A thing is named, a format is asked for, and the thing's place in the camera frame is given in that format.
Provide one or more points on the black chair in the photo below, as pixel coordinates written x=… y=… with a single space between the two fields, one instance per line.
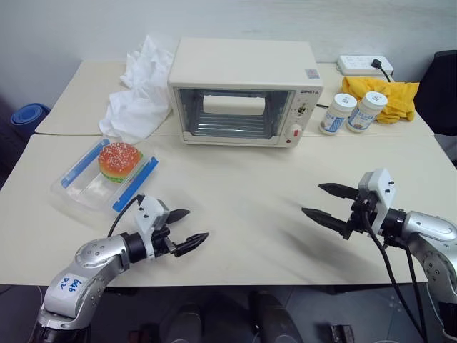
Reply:
x=441 y=93

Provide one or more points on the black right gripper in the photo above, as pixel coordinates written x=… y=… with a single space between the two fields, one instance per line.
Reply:
x=360 y=216

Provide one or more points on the white pill bottle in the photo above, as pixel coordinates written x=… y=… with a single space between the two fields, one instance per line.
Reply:
x=336 y=114
x=366 y=112

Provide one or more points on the white power strip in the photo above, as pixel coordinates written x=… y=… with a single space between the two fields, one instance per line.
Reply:
x=357 y=64

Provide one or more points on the yellow crumpled cloth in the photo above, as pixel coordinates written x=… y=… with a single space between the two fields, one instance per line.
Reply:
x=392 y=96

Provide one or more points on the cream toaster oven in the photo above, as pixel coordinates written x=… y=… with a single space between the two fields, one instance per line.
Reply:
x=242 y=93

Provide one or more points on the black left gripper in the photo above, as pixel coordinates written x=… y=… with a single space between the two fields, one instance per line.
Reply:
x=163 y=240

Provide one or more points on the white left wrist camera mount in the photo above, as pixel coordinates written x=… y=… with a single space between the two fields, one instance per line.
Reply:
x=150 y=214

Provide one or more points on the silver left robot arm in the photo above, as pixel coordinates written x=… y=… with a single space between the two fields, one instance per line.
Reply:
x=89 y=264

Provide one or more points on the clear container with blue clips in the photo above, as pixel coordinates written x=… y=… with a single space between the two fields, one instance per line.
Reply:
x=93 y=186

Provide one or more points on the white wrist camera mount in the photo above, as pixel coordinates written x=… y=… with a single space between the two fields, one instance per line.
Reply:
x=378 y=194
x=150 y=214

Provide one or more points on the blue rolled mat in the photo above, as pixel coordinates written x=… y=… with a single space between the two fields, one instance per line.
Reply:
x=26 y=114

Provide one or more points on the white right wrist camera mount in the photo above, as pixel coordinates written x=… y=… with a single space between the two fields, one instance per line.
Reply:
x=378 y=194

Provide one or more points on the white crumpled cloth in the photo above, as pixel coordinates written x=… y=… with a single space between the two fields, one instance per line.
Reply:
x=139 y=96

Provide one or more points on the toy hamburger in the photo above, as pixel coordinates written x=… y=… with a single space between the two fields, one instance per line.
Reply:
x=119 y=162

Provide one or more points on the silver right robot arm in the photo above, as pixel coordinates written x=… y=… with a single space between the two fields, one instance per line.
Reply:
x=426 y=250

